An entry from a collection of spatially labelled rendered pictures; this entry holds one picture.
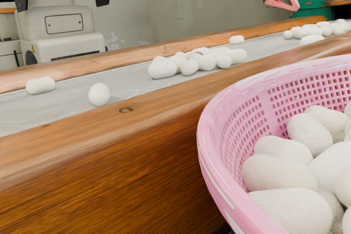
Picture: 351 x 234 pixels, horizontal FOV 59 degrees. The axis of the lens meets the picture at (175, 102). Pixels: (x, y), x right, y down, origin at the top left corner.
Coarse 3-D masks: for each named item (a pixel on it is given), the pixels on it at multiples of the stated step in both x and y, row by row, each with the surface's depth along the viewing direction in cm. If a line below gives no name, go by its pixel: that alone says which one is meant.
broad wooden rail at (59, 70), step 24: (264, 24) 95; (288, 24) 94; (144, 48) 60; (168, 48) 63; (192, 48) 66; (0, 72) 47; (24, 72) 46; (48, 72) 47; (72, 72) 49; (96, 72) 51
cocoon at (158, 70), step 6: (150, 66) 38; (156, 66) 38; (162, 66) 38; (168, 66) 38; (174, 66) 39; (150, 72) 38; (156, 72) 38; (162, 72) 38; (168, 72) 38; (174, 72) 39; (156, 78) 39
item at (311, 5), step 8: (304, 0) 116; (312, 0) 113; (320, 0) 111; (304, 8) 116; (312, 8) 114; (320, 8) 112; (328, 8) 110; (336, 8) 116; (344, 8) 120; (296, 16) 120; (304, 16) 117; (328, 16) 111; (336, 16) 117; (344, 16) 121
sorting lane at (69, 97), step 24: (240, 48) 61; (264, 48) 57; (288, 48) 52; (120, 72) 49; (144, 72) 46; (0, 96) 41; (24, 96) 39; (48, 96) 37; (72, 96) 35; (120, 96) 32; (0, 120) 28; (24, 120) 27; (48, 120) 26
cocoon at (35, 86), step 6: (42, 78) 39; (48, 78) 39; (30, 84) 38; (36, 84) 38; (42, 84) 38; (48, 84) 39; (54, 84) 40; (30, 90) 38; (36, 90) 38; (42, 90) 39; (48, 90) 39
